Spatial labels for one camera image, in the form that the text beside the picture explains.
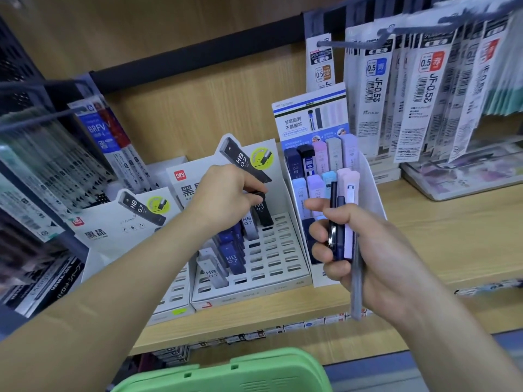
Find small white slotted display box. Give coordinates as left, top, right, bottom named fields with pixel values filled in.
left=66, top=187, right=197, bottom=326

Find row of teal packets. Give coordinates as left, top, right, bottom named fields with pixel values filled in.
left=481, top=73, right=523, bottom=117

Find blue pencil lead case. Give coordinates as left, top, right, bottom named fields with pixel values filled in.
left=218, top=241, right=247, bottom=278
left=217, top=223, right=245, bottom=246

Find stack of black packets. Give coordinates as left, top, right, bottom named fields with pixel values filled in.
left=0, top=218, right=87, bottom=320

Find black metal rail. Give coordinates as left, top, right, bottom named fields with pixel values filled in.
left=89, top=12, right=327, bottom=96

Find blue red label refill packet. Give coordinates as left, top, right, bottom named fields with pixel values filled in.
left=66, top=95, right=153, bottom=193

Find person's left hand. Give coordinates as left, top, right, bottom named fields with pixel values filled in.
left=186, top=163, right=269, bottom=238

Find wooden shelf board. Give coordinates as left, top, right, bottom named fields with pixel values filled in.
left=130, top=177, right=523, bottom=356

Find person's right forearm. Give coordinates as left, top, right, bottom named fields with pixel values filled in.
left=378, top=257, right=523, bottom=392

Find grey refill packet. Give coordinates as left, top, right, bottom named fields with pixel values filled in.
left=351, top=234, right=365, bottom=321

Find row of clear refill packets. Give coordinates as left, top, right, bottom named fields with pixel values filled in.
left=0, top=110, right=117, bottom=243

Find row of white refill packets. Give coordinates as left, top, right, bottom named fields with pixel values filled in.
left=342, top=2, right=523, bottom=164

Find person's left forearm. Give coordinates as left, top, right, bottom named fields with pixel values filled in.
left=0, top=203, right=214, bottom=392

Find brown label refill packet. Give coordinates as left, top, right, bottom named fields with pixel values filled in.
left=305, top=33, right=337, bottom=93

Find green plastic basket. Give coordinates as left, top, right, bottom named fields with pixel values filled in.
left=110, top=347, right=334, bottom=392

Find stack of flat clear packets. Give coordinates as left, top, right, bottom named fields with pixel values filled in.
left=400, top=139, right=523, bottom=201

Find rows of pastel lead cases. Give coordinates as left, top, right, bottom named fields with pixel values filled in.
left=284, top=134, right=361, bottom=266

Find black perforated panel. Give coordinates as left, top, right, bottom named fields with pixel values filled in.
left=0, top=14, right=45, bottom=106

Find large white slotted display box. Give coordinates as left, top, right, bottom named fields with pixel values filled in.
left=165, top=134, right=314, bottom=311

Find person's right hand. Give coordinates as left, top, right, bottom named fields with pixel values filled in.
left=304, top=198, right=411, bottom=323

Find grey peg hook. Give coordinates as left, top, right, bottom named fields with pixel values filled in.
left=317, top=34, right=395, bottom=51

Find dark blue pen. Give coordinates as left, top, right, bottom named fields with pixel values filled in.
left=328, top=181, right=348, bottom=262

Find grey pencil lead case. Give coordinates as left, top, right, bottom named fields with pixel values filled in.
left=196, top=257, right=229, bottom=290
left=198, top=246, right=222, bottom=267
left=240, top=214, right=260, bottom=241

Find black pencil lead case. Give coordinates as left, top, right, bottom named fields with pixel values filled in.
left=250, top=191, right=275, bottom=227

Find stack of white boxes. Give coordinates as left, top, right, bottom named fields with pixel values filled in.
left=360, top=154, right=403, bottom=185

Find blue white display box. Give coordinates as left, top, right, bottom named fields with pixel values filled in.
left=271, top=82, right=387, bottom=289

